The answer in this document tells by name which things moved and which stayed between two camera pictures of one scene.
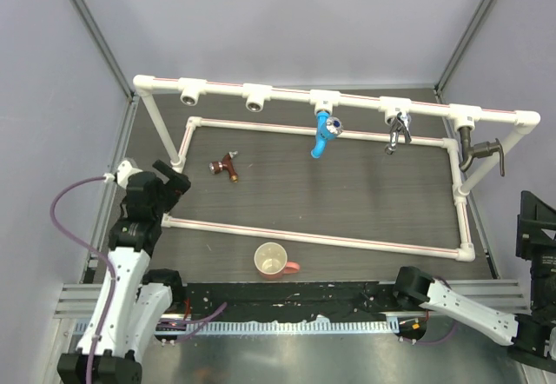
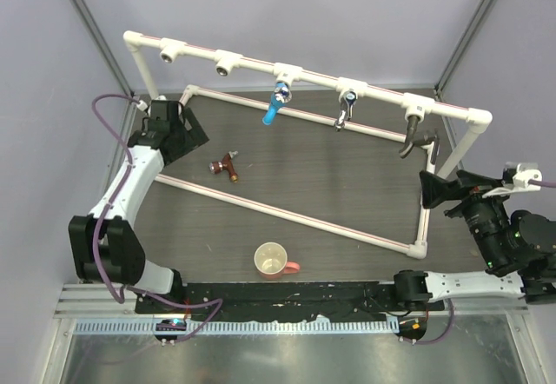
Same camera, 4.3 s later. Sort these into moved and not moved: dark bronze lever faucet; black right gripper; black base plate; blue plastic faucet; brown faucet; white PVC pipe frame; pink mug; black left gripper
Moved: blue plastic faucet; white PVC pipe frame; black left gripper; dark bronze lever faucet; black right gripper
Not moved: black base plate; brown faucet; pink mug
